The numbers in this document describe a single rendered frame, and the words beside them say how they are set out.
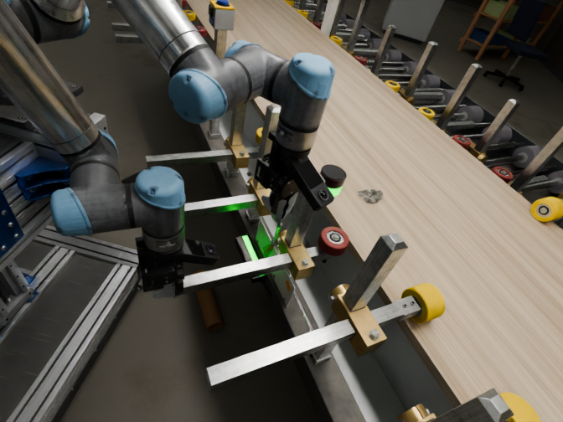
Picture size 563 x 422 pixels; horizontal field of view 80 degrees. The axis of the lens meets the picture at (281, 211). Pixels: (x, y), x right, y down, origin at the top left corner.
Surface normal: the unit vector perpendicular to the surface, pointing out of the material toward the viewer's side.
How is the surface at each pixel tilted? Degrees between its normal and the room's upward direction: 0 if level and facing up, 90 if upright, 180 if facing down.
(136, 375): 0
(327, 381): 0
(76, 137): 82
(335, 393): 0
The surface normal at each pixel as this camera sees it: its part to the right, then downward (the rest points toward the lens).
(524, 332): 0.20, -0.70
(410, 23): -0.26, 0.64
